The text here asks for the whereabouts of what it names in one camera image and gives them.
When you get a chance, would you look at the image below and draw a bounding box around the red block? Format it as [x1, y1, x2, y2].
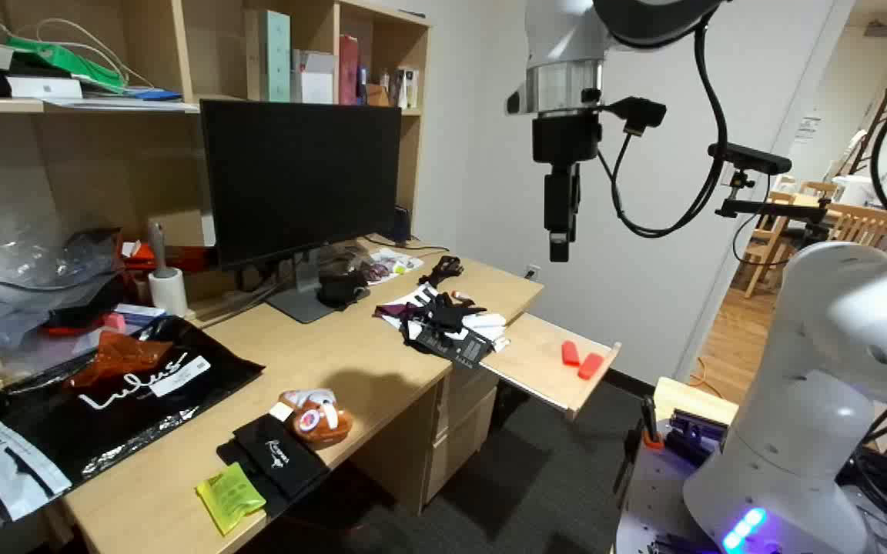
[562, 341, 578, 367]
[577, 354, 603, 381]

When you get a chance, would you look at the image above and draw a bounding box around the wooden shelf unit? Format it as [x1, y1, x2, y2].
[0, 0, 436, 393]

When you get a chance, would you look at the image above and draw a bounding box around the pink book on shelf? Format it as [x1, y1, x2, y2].
[339, 33, 362, 105]

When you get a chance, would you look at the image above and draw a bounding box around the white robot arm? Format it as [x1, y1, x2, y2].
[508, 0, 887, 554]

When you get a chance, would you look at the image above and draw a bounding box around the black computer monitor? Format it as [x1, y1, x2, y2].
[201, 101, 404, 323]

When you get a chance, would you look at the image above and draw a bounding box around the black pouch with logo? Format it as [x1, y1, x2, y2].
[219, 416, 328, 518]

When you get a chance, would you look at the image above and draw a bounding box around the green item on shelf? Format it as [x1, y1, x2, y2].
[5, 33, 131, 94]

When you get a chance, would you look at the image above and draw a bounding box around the teal book on shelf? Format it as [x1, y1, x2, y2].
[264, 9, 290, 101]

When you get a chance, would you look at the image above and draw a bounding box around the yellow green packet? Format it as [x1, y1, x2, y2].
[195, 462, 264, 534]

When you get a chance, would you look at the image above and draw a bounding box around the white paper roll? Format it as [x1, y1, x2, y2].
[147, 228, 189, 314]

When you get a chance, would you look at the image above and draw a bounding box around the orange cloth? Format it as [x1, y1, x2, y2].
[67, 328, 170, 391]

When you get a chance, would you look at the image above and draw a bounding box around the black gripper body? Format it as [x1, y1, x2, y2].
[533, 112, 601, 184]

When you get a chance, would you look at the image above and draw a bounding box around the large black plastic bag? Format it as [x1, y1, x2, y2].
[0, 317, 262, 523]

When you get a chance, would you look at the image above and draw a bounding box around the wooden desk drawer unit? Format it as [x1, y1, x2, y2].
[352, 367, 499, 513]

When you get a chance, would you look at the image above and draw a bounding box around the black camera on stand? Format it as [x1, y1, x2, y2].
[706, 138, 838, 242]

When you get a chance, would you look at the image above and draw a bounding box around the red block left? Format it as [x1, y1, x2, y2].
[562, 341, 578, 367]

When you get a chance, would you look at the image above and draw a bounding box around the red block right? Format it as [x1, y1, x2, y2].
[577, 354, 603, 381]

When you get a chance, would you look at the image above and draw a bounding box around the clear plastic bag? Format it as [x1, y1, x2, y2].
[0, 204, 117, 349]

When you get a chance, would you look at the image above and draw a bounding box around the dark round object on desk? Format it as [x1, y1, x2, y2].
[319, 245, 367, 312]

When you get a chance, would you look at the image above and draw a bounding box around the brown plush dog toy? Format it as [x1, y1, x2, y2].
[281, 387, 352, 445]

